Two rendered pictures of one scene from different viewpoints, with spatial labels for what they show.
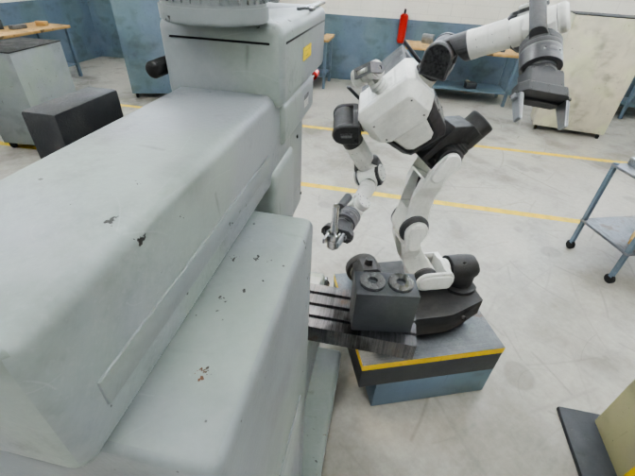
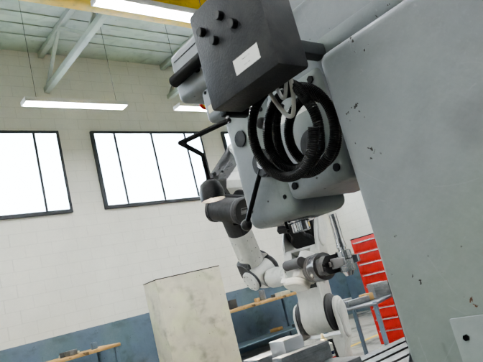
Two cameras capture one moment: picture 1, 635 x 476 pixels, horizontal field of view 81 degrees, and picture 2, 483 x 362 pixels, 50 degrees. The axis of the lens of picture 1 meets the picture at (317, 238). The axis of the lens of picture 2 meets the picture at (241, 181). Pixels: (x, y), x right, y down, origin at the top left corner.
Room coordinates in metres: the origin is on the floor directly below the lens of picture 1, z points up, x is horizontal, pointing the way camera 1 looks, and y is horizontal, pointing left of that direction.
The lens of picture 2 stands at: (0.30, 1.30, 1.17)
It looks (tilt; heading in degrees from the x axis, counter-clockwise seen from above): 12 degrees up; 309
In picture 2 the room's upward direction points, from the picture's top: 15 degrees counter-clockwise
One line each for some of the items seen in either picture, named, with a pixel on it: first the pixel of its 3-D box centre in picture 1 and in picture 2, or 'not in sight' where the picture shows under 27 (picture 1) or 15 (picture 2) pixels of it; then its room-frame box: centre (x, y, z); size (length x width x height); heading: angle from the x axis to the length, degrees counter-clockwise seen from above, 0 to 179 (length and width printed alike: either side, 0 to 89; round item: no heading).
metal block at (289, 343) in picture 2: not in sight; (288, 351); (1.08, 0.32, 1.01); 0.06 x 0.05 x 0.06; 78
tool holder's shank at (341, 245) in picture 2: (334, 219); (337, 232); (1.09, -0.06, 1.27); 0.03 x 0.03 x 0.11
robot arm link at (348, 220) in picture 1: (342, 227); (328, 266); (1.18, -0.09, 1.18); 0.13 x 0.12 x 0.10; 68
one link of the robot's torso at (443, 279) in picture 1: (428, 270); not in sight; (1.53, -0.61, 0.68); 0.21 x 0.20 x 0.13; 102
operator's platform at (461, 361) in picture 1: (405, 330); not in sight; (1.52, -0.57, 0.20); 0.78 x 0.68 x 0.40; 102
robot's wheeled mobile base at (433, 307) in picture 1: (419, 283); not in sight; (1.52, -0.57, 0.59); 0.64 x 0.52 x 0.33; 102
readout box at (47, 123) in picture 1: (85, 144); (242, 40); (0.81, 0.55, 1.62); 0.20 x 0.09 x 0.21; 171
